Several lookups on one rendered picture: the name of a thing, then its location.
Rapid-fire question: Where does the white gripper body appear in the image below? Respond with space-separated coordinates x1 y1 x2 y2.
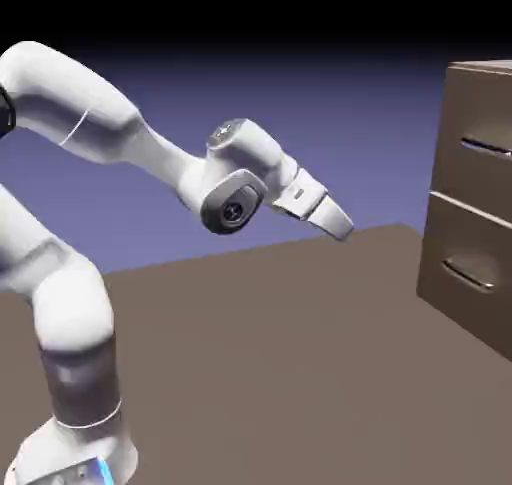
307 194 356 242

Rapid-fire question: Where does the brown wooden cabinet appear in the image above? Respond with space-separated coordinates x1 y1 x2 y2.
415 59 512 363

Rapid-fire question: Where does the brown drawer front with short handle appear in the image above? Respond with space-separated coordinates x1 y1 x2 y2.
415 191 512 363

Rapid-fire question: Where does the brown drawer front with long handle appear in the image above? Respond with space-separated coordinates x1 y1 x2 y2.
430 65 512 223

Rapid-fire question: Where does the short silver curved handle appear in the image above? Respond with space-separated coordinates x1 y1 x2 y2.
441 259 496 293

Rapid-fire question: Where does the long silver curved handle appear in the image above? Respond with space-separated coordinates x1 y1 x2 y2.
459 135 512 157

